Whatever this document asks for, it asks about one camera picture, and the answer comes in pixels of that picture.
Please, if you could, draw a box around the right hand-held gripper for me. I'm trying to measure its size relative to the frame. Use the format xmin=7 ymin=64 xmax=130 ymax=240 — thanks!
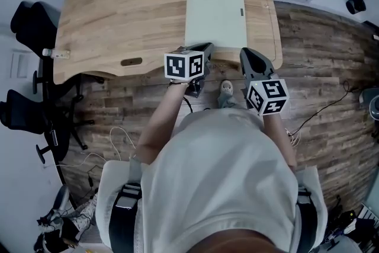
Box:
xmin=239 ymin=47 xmax=290 ymax=116

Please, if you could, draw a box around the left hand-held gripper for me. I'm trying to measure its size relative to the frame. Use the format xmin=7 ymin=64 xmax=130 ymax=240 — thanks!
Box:
xmin=164 ymin=42 xmax=214 ymax=98

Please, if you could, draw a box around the person's grey trouser leg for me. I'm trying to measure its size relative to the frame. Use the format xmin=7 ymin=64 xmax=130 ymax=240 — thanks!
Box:
xmin=217 ymin=94 xmax=247 ymax=111

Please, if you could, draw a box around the white wall panel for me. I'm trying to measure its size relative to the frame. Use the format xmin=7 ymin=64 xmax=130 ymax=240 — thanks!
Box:
xmin=9 ymin=50 xmax=34 ymax=79

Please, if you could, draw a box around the black floor cable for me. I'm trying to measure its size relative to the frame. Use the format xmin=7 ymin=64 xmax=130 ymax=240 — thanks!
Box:
xmin=287 ymin=79 xmax=355 ymax=137

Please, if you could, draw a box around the grey round floor device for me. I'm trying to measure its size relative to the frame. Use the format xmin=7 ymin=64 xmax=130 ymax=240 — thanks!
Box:
xmin=358 ymin=87 xmax=379 ymax=122

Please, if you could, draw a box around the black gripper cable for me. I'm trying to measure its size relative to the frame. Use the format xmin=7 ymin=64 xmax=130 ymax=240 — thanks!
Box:
xmin=182 ymin=95 xmax=195 ymax=114

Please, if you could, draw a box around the white floor cable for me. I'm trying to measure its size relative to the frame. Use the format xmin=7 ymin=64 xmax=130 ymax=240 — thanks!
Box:
xmin=55 ymin=126 xmax=137 ymax=169

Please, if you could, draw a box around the black round speaker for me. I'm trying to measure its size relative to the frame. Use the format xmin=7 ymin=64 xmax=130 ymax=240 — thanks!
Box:
xmin=345 ymin=0 xmax=367 ymax=15

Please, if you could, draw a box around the black office chair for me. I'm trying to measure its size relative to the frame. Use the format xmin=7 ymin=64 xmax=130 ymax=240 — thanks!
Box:
xmin=0 ymin=73 xmax=96 ymax=165
xmin=10 ymin=1 xmax=62 ymax=95

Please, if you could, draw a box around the clear plastic bottle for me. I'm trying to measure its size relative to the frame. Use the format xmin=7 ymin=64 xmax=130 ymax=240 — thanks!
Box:
xmin=42 ymin=48 xmax=72 ymax=60

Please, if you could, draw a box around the dark oval desk control panel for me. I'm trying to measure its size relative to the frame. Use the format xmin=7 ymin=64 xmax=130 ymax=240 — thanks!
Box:
xmin=120 ymin=57 xmax=143 ymax=67

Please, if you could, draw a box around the white folder item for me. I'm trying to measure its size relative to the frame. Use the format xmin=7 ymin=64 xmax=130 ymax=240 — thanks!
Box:
xmin=184 ymin=0 xmax=248 ymax=49

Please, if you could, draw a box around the black harness strap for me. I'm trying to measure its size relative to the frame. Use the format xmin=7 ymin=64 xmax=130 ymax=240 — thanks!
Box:
xmin=108 ymin=182 xmax=143 ymax=253
xmin=296 ymin=188 xmax=319 ymax=253

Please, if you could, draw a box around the person's light grey shirt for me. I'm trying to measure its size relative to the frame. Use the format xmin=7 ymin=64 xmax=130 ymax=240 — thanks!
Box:
xmin=95 ymin=108 xmax=329 ymax=253

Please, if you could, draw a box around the person's right forearm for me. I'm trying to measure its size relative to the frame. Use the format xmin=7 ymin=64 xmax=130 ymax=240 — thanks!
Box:
xmin=264 ymin=113 xmax=298 ymax=170

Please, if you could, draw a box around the person's beige shoe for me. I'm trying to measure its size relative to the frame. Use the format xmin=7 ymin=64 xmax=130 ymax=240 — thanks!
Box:
xmin=220 ymin=79 xmax=234 ymax=97

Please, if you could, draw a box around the person's left forearm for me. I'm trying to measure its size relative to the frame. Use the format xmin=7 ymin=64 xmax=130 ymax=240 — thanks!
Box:
xmin=135 ymin=81 xmax=190 ymax=165

